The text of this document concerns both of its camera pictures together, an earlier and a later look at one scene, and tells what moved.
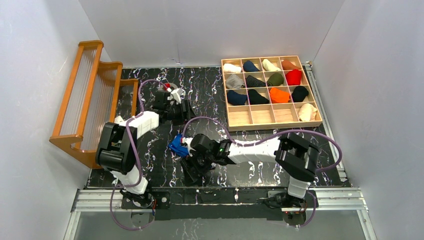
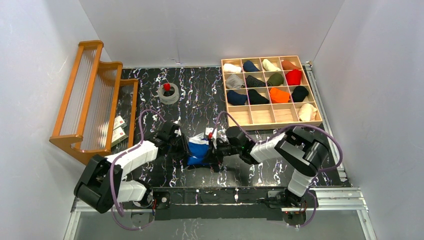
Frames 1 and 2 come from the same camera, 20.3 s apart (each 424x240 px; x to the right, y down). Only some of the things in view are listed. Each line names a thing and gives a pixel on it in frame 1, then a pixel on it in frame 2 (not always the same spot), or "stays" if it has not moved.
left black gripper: (182, 111) -> (180, 145)
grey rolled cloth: (233, 81) stays
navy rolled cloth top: (248, 66) stays
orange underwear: (277, 95) stays
